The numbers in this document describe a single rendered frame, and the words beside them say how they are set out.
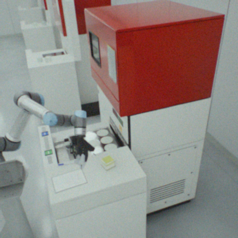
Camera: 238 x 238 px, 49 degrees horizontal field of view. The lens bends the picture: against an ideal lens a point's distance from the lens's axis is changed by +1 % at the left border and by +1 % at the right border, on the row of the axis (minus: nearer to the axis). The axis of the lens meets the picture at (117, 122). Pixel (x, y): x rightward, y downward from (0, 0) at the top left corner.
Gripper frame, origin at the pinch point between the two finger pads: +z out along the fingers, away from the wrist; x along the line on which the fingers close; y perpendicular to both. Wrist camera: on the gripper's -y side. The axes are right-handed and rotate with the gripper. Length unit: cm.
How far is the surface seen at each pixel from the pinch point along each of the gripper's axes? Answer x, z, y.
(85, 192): 2.0, 15.2, -0.5
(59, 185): -14.4, 11.6, 6.1
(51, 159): -37.3, -3.9, -4.5
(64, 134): -67, -24, -41
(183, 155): 23, -5, -97
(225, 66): 37, -100, -185
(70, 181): -10.4, 9.7, 0.3
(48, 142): -53, -17, -13
